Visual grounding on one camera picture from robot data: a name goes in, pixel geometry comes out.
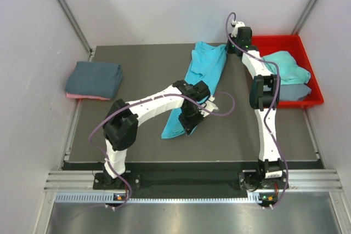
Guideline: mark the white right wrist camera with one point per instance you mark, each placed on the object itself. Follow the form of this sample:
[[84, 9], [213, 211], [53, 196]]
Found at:
[[236, 25]]

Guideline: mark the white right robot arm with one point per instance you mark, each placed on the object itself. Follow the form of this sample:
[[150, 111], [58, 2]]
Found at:
[[263, 99]]

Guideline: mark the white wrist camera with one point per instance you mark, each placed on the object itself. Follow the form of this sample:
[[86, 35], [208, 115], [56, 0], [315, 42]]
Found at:
[[210, 106], [236, 25]]

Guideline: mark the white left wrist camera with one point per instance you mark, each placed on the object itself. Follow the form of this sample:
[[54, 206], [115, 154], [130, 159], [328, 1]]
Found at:
[[210, 106]]

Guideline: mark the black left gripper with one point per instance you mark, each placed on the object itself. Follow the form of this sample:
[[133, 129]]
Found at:
[[190, 125]]

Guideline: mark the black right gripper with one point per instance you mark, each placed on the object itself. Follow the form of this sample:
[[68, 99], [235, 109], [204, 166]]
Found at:
[[230, 50]]

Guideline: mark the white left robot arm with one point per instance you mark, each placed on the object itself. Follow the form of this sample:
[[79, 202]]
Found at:
[[124, 118]]

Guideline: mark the grey-blue t shirt in bin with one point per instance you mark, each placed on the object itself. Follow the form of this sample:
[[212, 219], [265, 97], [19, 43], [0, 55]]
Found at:
[[294, 92]]

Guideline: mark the aluminium frame rail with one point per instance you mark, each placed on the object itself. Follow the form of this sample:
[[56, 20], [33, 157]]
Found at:
[[299, 180]]

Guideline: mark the turquoise t shirt in bin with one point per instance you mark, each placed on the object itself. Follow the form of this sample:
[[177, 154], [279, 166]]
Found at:
[[290, 73]]

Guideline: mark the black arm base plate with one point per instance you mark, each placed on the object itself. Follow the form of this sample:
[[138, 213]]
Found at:
[[197, 184]]

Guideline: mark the red plastic bin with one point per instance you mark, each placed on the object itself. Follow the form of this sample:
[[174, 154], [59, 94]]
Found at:
[[293, 44]]

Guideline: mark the grey slotted cable duct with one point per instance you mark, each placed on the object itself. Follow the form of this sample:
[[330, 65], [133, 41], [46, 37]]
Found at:
[[116, 198]]

